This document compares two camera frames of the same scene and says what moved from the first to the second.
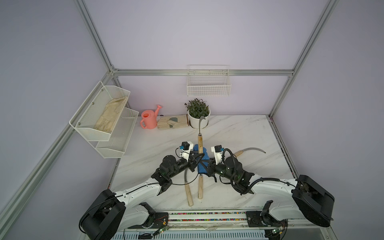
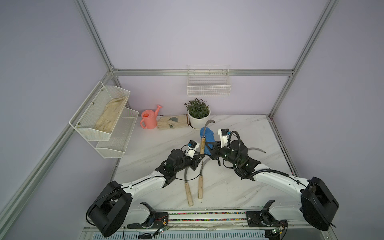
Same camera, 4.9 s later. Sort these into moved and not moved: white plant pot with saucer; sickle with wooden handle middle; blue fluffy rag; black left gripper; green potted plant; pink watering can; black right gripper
Moved: black right gripper; blue fluffy rag
Not moved: white plant pot with saucer; pink watering can; green potted plant; sickle with wooden handle middle; black left gripper
